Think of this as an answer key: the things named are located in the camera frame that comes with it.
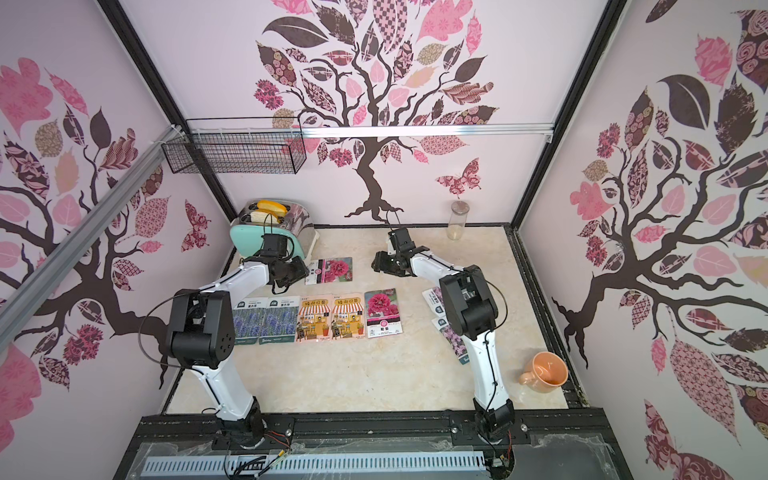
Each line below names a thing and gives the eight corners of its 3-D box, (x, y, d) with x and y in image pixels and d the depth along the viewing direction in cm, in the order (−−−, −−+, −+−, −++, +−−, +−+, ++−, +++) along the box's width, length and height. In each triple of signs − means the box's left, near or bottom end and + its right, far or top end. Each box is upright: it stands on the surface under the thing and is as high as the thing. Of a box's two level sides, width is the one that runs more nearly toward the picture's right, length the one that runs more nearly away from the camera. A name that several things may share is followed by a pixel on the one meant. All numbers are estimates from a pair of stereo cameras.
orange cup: (514, 394, 81) (525, 385, 74) (506, 363, 87) (516, 351, 80) (557, 394, 81) (573, 385, 74) (546, 363, 87) (560, 351, 80)
